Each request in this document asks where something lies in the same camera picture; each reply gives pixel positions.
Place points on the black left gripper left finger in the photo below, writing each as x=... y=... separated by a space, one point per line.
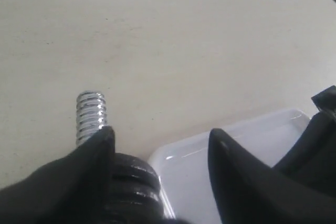
x=72 y=189

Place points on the white plastic tray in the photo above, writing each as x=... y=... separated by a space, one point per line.
x=183 y=171

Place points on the black weight plate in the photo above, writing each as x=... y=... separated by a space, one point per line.
x=128 y=167

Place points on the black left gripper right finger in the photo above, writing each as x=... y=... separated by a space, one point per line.
x=248 y=191

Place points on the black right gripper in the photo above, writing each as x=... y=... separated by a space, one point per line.
x=311 y=161

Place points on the chrome threaded dumbbell bar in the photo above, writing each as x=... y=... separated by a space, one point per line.
x=91 y=115

